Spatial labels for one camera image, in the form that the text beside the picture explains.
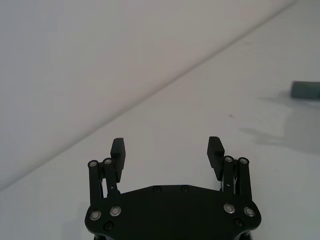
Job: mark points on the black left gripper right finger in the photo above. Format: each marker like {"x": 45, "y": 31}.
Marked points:
{"x": 243, "y": 180}

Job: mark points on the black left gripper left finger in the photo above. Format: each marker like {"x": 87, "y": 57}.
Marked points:
{"x": 96, "y": 180}

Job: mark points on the dark grey block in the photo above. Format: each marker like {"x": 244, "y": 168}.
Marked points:
{"x": 306, "y": 89}

